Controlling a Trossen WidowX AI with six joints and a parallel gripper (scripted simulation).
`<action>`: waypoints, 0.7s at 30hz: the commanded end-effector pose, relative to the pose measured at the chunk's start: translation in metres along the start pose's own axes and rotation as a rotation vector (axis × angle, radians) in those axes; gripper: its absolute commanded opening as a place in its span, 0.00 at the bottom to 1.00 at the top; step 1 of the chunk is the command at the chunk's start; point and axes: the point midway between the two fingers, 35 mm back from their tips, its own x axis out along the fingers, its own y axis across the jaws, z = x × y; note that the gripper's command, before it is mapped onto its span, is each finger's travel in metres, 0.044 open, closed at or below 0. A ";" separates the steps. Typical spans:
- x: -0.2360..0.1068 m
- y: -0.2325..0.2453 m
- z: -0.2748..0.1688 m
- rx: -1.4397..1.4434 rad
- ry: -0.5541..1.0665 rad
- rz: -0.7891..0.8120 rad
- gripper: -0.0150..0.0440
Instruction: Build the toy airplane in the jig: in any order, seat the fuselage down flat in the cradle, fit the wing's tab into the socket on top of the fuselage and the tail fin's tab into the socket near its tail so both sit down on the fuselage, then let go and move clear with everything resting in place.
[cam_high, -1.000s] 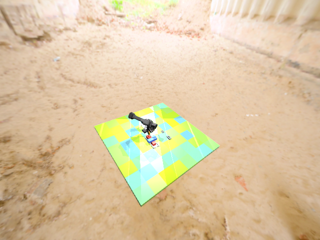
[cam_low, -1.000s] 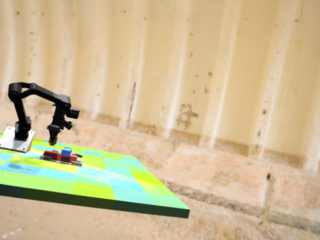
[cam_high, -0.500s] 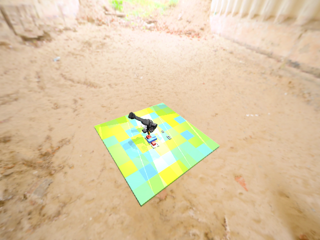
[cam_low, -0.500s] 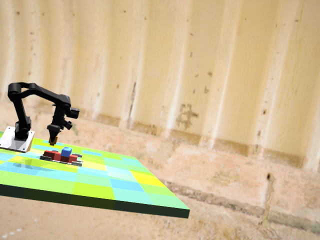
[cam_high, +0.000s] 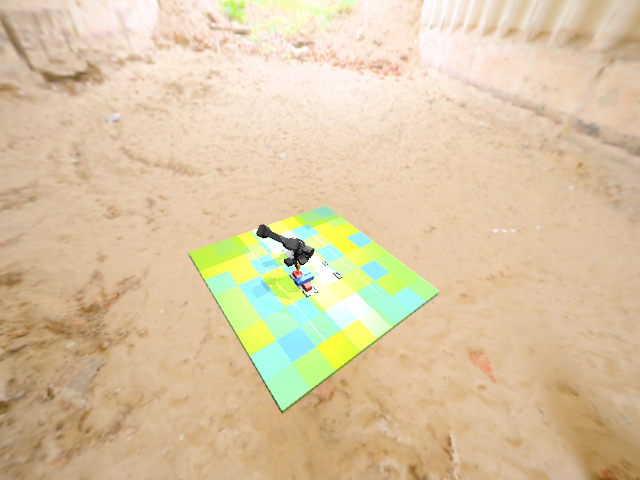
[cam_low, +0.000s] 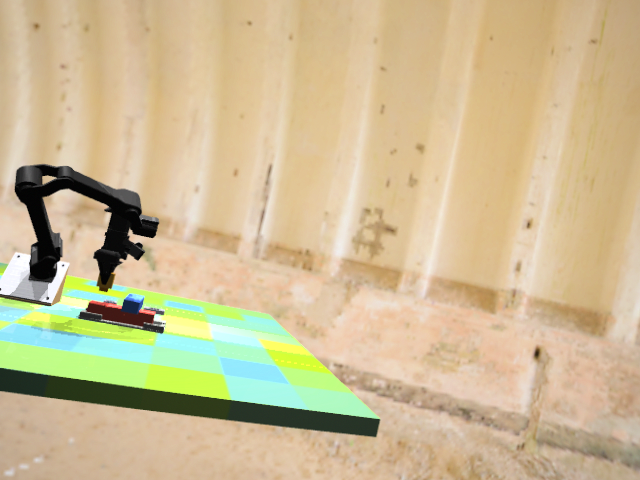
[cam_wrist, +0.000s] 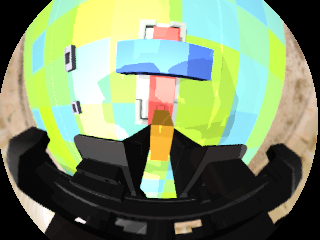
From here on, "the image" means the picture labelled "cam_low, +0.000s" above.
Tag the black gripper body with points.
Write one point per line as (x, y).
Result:
(110, 251)

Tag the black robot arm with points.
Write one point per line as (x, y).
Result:
(124, 205)

